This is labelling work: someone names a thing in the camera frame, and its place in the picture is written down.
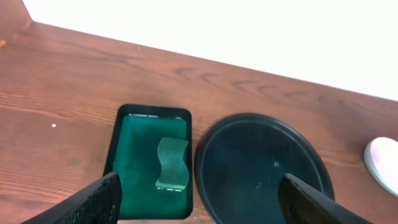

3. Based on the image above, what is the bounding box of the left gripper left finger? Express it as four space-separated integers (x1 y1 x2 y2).
22 172 123 224

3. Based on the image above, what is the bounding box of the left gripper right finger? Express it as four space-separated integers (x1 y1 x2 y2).
278 174 371 224

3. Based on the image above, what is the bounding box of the yellow green sponge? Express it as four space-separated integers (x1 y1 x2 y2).
155 137 190 192

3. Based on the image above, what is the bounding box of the white plate with green stain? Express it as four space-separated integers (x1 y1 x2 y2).
364 137 397 196

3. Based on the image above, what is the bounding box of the black rectangular water tray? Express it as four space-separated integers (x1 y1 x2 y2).
104 104 193 220

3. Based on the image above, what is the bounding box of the round black tray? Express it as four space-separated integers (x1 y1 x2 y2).
195 113 335 223

